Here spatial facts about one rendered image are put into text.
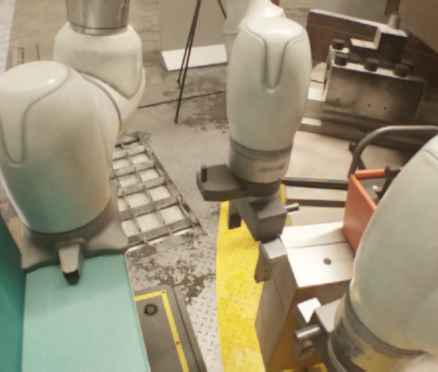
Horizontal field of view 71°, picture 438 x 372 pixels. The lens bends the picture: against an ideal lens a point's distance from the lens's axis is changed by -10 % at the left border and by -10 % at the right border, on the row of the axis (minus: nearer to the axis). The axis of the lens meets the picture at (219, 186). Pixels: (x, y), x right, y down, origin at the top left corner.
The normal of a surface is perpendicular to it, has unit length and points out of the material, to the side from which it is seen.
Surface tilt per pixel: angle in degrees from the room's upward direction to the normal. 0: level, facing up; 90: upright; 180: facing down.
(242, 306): 0
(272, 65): 81
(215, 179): 0
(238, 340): 0
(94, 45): 56
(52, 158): 83
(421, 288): 88
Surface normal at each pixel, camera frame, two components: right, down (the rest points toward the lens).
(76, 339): 0.04, -0.77
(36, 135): 0.33, 0.31
